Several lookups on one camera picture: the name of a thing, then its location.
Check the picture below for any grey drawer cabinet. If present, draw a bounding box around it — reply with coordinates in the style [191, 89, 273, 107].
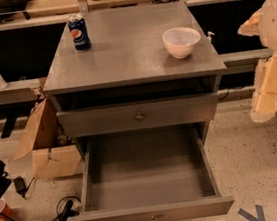
[44, 2, 226, 154]

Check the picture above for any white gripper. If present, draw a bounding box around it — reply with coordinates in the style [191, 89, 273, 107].
[237, 9, 277, 123]

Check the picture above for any white pump bottle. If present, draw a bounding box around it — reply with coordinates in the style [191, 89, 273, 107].
[207, 31, 215, 44]

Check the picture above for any closed grey top drawer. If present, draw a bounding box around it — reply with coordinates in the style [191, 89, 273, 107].
[56, 93, 218, 138]

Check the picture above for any black power adapter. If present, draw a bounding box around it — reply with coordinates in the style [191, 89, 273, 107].
[13, 176, 27, 197]

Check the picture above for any open grey middle drawer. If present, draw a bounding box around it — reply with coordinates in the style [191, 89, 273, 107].
[69, 127, 234, 221]

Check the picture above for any blue pepsi can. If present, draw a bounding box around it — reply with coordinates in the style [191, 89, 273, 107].
[67, 14, 91, 51]

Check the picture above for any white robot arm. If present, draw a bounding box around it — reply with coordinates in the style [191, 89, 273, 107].
[238, 0, 277, 123]

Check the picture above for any white bowl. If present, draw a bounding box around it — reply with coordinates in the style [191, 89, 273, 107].
[162, 27, 201, 59]

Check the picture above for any red plastic cup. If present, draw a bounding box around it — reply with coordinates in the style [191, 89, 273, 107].
[0, 198, 12, 220]

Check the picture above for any brown cardboard box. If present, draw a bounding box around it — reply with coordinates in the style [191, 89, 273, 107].
[13, 98, 83, 180]

